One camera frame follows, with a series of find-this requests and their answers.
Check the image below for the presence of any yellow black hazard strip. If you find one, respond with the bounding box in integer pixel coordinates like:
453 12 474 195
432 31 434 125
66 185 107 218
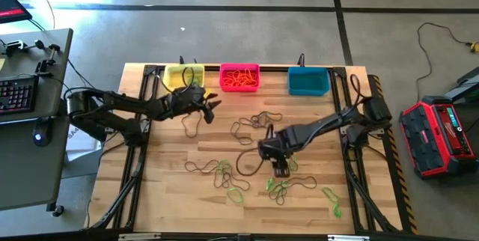
368 74 418 234

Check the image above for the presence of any black aluminium table frame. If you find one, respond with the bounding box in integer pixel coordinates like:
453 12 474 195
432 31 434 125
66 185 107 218
82 63 403 241

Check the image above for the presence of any black monitor with red stripe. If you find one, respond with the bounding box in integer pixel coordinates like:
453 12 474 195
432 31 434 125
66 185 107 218
0 0 33 25

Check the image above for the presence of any yellow plastic basket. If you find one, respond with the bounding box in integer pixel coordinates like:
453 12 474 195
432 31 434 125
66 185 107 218
163 63 206 90

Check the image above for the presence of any red and black power station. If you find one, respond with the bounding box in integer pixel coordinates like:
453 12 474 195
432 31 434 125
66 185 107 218
398 95 478 180

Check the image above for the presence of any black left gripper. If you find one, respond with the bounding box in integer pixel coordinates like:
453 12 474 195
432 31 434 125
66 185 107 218
174 85 222 124

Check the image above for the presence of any black floor cable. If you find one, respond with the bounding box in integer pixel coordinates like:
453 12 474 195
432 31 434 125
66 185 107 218
415 22 473 93

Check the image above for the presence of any black computer mouse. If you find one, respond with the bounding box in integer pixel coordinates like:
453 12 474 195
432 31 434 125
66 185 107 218
31 117 53 147

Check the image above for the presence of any grey side desk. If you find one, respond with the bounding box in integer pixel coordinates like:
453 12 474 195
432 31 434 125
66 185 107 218
0 28 74 212

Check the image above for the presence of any black backlit keyboard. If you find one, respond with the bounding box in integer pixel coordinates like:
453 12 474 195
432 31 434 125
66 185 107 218
0 75 40 117

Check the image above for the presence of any silver metal bracket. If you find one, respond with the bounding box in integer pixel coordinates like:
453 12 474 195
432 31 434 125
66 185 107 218
118 232 162 241
327 234 370 241

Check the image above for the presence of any blue plastic basket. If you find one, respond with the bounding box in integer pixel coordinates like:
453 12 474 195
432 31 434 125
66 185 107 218
287 66 331 97

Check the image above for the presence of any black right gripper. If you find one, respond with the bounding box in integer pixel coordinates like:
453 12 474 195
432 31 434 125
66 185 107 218
260 126 300 178

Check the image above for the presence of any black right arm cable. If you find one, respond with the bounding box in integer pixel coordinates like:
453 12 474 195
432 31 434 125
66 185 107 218
349 73 362 103

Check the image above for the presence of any thin grey floor cable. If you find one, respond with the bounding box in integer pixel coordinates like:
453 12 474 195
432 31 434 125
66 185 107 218
25 0 57 31

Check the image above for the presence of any black desk cable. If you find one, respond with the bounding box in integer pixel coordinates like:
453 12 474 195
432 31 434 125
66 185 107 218
66 58 103 98

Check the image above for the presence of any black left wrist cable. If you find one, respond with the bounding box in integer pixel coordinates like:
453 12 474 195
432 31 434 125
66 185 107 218
154 66 198 94

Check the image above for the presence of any black desk clamp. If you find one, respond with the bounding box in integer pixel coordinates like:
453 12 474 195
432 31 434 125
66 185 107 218
34 43 61 76
4 39 46 57

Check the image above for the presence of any pink plastic basket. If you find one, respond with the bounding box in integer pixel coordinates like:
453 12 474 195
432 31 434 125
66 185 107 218
219 63 260 94

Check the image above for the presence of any grey equipment case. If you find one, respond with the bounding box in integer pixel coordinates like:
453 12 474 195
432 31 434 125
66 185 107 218
444 65 479 104

